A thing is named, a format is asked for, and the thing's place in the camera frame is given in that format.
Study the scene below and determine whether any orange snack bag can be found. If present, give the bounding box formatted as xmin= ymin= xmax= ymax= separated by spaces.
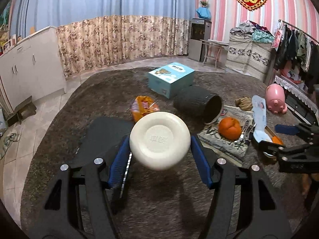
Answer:
xmin=131 ymin=96 xmax=160 ymax=122

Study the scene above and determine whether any small wooden stool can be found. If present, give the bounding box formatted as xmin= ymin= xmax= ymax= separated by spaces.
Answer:
xmin=7 ymin=96 xmax=37 ymax=127

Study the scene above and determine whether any patterned covered storage box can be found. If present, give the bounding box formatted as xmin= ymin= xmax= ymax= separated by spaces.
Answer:
xmin=225 ymin=34 xmax=271 ymax=81

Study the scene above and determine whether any low lace covered bench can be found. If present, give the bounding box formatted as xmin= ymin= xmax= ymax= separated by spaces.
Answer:
xmin=274 ymin=75 xmax=318 ymax=125

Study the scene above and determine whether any clothes rack with garments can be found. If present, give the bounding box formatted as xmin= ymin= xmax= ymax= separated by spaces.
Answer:
xmin=265 ymin=20 xmax=318 ymax=96

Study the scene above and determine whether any teal cardboard box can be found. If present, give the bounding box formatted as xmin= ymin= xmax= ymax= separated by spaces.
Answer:
xmin=148 ymin=62 xmax=195 ymax=99

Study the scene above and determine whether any small orange peel piece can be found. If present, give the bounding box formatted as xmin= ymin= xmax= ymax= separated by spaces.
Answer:
xmin=271 ymin=136 xmax=284 ymax=145

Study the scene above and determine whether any blue floral curtain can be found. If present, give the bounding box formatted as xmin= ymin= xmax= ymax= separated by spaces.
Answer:
xmin=10 ymin=0 xmax=195 ymax=76

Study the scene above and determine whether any brown paper ball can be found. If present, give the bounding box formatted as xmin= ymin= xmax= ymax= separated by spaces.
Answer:
xmin=235 ymin=96 xmax=252 ymax=111

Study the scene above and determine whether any pile of folded clothes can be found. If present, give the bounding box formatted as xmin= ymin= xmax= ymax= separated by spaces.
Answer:
xmin=230 ymin=20 xmax=274 ymax=43

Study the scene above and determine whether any pink pig mug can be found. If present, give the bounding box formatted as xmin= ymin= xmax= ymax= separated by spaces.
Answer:
xmin=265 ymin=83 xmax=288 ymax=114

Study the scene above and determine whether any white cabinet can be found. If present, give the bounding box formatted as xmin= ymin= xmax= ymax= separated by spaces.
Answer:
xmin=1 ymin=26 xmax=67 ymax=114

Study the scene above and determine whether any small metal side table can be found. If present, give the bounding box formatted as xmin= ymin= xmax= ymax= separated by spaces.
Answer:
xmin=201 ymin=39 xmax=229 ymax=68

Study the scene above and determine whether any whole orange fruit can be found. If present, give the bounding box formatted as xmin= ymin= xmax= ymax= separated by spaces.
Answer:
xmin=218 ymin=117 xmax=242 ymax=141

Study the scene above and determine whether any black cylindrical bin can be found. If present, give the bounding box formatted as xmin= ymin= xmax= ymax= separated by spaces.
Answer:
xmin=174 ymin=85 xmax=223 ymax=124

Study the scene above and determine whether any blue bag with plant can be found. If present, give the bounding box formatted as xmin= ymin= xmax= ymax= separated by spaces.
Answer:
xmin=196 ymin=1 xmax=211 ymax=21

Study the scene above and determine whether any water dispenser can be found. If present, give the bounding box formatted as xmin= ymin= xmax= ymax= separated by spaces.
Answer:
xmin=188 ymin=18 xmax=211 ymax=62

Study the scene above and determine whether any tan phone case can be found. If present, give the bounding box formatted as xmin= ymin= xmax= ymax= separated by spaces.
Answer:
xmin=264 ymin=126 xmax=276 ymax=142

